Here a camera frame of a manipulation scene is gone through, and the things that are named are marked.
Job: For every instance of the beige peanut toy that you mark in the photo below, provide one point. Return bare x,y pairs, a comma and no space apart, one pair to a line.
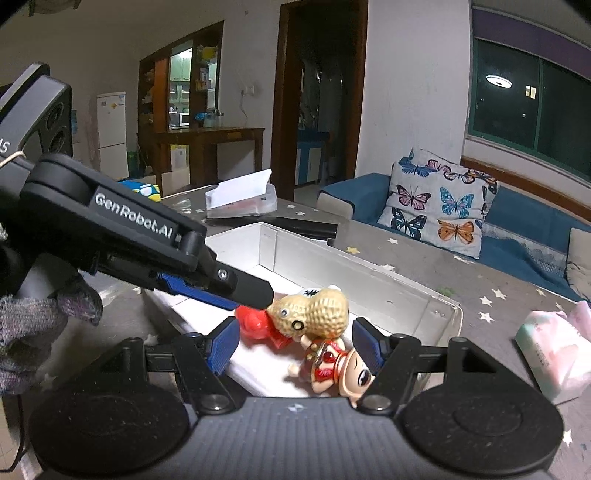
318,309

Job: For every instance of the flat black box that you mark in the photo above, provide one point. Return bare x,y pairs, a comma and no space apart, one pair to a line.
304,229

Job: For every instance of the white tissue pack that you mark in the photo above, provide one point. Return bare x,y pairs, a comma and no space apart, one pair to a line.
240,198

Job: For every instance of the pink tissue pack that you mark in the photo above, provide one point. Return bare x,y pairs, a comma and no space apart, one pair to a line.
554,355

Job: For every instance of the beige cushion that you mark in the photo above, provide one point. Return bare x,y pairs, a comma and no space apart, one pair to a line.
579,263

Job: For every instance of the white fridge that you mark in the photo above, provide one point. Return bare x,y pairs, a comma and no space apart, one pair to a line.
111,134

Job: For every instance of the wooden shelf cabinet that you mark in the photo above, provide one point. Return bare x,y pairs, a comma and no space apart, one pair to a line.
159,92

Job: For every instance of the dark window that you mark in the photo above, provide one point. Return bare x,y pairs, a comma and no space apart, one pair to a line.
526,110

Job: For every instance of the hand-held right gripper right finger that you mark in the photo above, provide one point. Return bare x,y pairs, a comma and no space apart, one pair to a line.
369,344

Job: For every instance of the black-haired doll figure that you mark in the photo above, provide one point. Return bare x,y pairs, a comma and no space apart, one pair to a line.
341,369

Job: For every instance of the person's left hand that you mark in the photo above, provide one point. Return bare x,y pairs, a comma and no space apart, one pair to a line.
32,337

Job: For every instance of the wooden door frame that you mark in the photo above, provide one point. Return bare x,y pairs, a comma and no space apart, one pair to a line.
279,115

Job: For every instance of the red round toy figure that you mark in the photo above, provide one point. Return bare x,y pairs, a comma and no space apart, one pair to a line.
254,323

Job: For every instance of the blue dotted tissue box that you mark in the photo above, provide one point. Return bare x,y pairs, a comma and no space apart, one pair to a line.
141,190

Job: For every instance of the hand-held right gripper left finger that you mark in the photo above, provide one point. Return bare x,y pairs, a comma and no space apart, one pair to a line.
225,346

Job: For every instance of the butterfly print pillow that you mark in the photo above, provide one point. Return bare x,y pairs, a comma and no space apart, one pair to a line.
438,207

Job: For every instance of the blue sofa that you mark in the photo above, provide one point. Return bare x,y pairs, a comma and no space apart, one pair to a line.
521,230

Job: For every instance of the cardboard box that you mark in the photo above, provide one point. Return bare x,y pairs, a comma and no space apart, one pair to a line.
323,263

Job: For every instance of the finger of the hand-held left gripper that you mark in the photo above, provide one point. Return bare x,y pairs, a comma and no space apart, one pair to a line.
184,286
240,288

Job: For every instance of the wooden side table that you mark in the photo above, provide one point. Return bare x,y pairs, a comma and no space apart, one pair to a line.
212,136

